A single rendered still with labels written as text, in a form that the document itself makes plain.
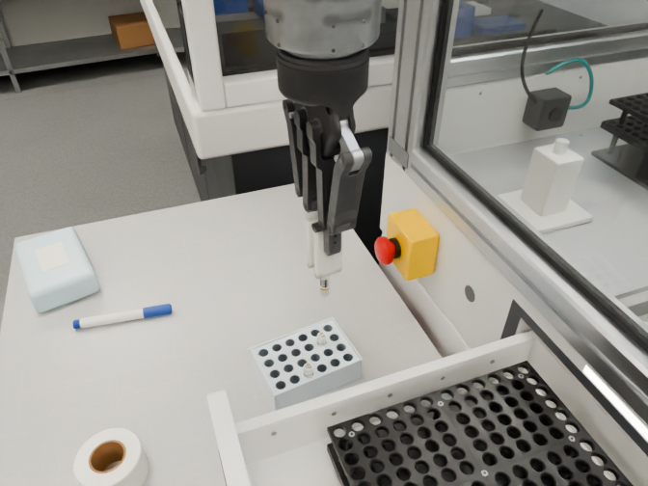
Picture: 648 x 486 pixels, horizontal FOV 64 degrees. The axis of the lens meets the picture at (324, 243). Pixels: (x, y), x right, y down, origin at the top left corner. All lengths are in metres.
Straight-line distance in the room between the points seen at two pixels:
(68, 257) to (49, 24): 3.60
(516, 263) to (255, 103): 0.66
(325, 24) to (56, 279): 0.62
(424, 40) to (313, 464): 0.49
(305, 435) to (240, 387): 0.18
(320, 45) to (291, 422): 0.34
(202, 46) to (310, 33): 0.64
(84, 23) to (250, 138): 3.41
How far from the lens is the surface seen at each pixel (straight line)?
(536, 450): 0.53
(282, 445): 0.56
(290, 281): 0.85
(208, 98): 1.05
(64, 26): 4.43
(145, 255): 0.95
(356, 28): 0.40
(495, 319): 0.65
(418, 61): 0.70
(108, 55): 3.97
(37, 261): 0.93
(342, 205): 0.46
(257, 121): 1.09
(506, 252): 0.59
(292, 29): 0.40
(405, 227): 0.71
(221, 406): 0.50
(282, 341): 0.71
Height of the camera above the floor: 1.33
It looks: 38 degrees down
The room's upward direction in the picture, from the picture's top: straight up
